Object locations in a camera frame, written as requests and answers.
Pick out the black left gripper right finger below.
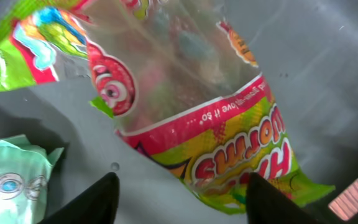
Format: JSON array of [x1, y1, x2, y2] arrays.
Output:
[[246, 172, 321, 224]]

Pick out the dark grey plastic basket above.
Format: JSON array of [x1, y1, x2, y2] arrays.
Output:
[[0, 1, 358, 223]]

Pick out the green snack packet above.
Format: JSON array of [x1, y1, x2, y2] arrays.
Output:
[[0, 0, 334, 215]]

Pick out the teal snack packet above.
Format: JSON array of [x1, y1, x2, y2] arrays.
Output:
[[0, 134, 64, 224]]

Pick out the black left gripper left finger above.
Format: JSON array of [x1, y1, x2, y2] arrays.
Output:
[[40, 172, 120, 224]]

